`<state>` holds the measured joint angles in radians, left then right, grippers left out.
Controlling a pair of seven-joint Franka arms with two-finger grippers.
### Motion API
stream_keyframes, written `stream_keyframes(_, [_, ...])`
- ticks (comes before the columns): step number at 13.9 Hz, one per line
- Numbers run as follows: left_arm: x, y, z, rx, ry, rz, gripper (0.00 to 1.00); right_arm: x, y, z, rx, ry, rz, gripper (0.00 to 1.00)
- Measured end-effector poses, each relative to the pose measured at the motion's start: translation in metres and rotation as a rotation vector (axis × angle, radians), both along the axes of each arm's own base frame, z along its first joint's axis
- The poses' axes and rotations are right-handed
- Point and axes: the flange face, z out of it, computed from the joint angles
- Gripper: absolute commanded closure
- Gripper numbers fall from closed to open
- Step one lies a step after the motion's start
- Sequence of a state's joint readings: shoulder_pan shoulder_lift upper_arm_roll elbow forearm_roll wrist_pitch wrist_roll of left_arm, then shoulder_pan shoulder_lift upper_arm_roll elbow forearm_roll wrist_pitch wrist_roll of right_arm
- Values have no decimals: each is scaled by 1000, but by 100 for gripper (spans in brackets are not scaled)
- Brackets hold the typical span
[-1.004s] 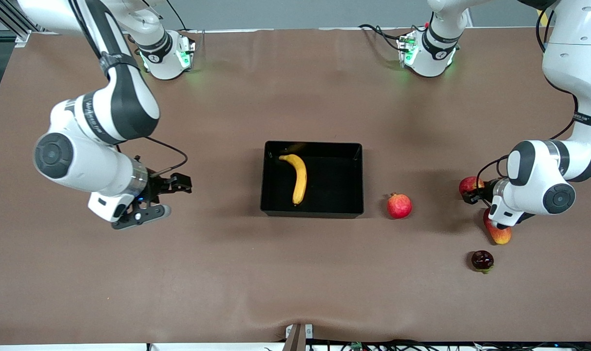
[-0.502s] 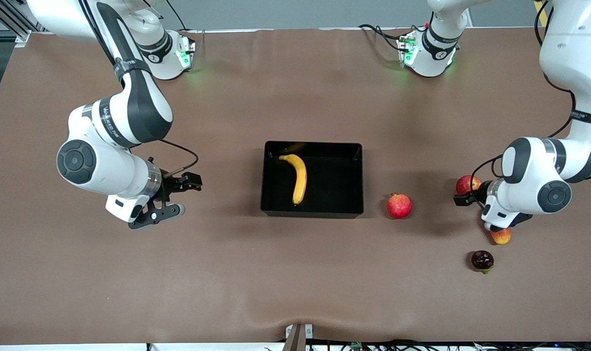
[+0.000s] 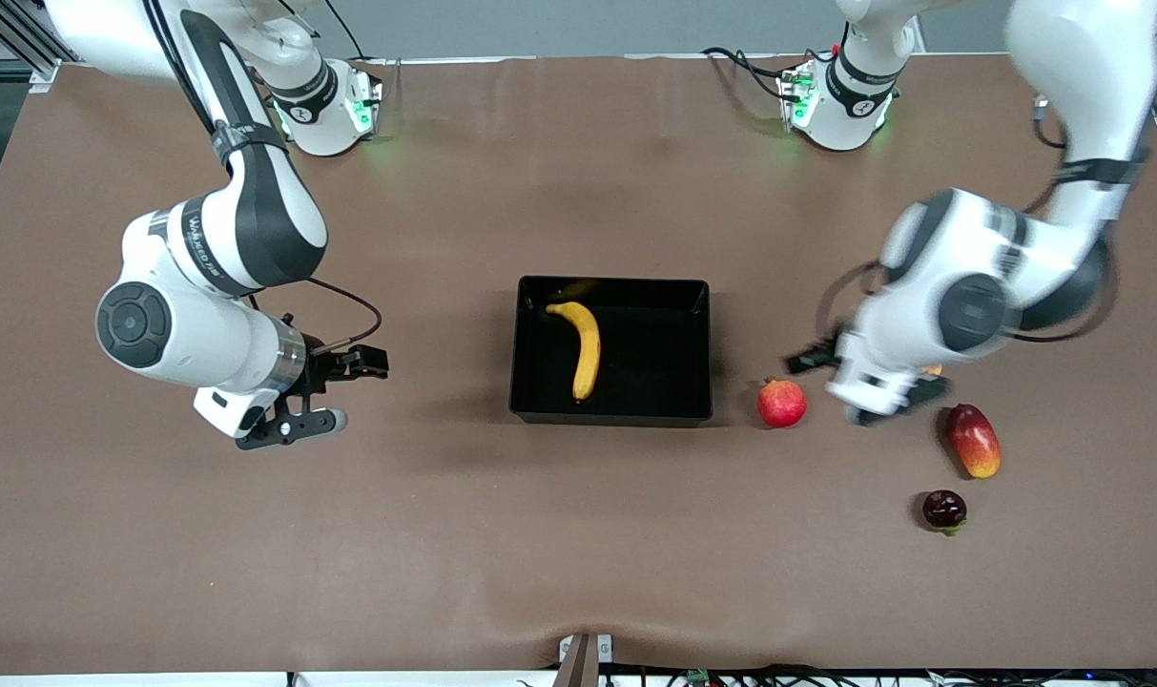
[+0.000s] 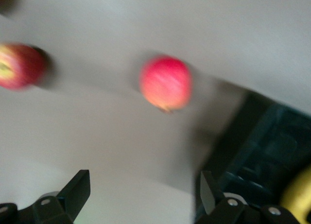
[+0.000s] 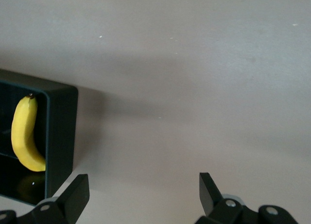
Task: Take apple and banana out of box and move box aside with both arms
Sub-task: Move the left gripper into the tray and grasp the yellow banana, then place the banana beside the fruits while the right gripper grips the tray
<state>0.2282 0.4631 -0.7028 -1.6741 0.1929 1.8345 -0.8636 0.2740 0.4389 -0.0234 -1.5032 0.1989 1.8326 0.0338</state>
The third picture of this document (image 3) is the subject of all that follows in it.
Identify brown table cover mat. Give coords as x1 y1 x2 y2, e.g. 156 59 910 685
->
0 55 1157 675

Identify black right base cable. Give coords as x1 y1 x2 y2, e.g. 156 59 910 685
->
325 0 371 64

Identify dark purple mangosteen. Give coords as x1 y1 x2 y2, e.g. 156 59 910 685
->
923 489 968 536

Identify black plastic box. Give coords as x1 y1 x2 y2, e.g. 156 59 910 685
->
508 276 713 427

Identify yellow banana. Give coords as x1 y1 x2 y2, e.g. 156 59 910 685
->
546 301 603 403

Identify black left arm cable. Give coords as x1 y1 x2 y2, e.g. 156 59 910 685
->
815 95 1123 346

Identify red yellow mango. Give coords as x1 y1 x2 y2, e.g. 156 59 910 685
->
946 404 1002 480

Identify black left base cables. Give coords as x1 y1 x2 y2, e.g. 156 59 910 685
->
700 46 798 101

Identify red pomegranate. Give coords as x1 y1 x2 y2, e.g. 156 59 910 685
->
756 376 809 429

